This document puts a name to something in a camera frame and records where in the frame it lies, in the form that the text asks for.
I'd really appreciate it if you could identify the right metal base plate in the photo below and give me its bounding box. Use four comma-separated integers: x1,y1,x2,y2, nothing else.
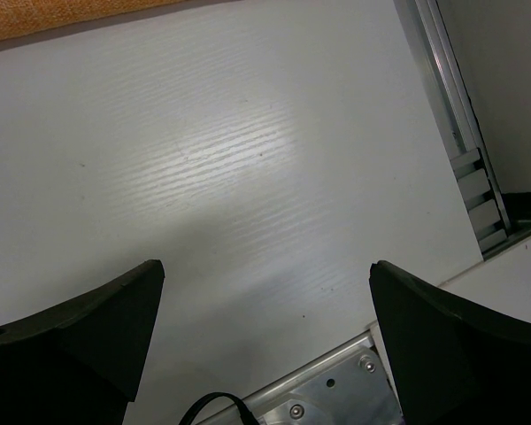
244,332,404,424

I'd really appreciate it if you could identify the orange cloth placemat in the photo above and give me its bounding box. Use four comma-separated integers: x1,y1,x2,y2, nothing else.
0,0,244,44

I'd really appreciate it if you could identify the black thin cable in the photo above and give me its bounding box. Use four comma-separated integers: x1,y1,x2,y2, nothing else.
179,390,262,425

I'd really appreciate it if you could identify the aluminium table frame rail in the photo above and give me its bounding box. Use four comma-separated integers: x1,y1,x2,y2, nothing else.
395,1,531,259

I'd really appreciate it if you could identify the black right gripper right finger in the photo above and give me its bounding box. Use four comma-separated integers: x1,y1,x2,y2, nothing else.
369,261,531,424

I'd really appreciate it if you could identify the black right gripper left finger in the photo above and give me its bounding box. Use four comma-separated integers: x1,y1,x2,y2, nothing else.
0,259,164,424

